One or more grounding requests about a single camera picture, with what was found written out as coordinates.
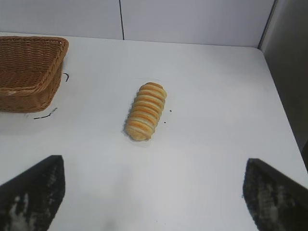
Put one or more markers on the long striped bread roll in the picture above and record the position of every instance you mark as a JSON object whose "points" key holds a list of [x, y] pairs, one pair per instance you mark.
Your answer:
{"points": [[145, 113]]}

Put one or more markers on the brown woven wicker basket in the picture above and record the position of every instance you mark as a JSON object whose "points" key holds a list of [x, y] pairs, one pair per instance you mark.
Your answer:
{"points": [[26, 72]]}

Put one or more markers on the grey metal side panel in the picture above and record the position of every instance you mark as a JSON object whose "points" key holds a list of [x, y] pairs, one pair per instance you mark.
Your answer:
{"points": [[288, 60]]}

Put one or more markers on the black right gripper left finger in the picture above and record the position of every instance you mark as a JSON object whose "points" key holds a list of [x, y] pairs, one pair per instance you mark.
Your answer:
{"points": [[31, 197]]}

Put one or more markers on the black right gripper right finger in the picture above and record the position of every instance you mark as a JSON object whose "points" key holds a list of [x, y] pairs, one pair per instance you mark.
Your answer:
{"points": [[276, 199]]}

